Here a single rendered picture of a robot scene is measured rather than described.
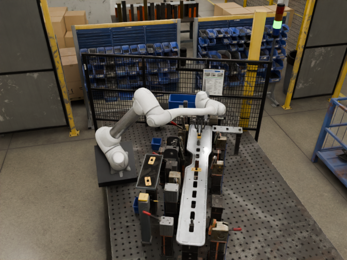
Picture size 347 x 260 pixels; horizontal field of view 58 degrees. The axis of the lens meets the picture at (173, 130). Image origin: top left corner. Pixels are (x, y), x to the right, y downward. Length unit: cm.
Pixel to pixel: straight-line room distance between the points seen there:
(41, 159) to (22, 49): 144
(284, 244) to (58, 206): 244
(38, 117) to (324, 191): 388
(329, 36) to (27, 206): 477
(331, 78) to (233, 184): 345
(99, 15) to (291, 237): 771
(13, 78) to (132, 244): 289
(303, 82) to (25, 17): 416
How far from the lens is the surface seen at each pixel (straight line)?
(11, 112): 484
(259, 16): 311
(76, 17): 696
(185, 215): 226
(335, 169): 427
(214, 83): 328
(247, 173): 308
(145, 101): 231
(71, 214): 375
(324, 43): 549
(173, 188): 228
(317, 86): 584
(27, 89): 463
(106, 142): 269
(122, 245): 250
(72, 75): 543
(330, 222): 389
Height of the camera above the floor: 272
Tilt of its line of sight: 35 degrees down
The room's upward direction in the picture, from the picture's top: straight up
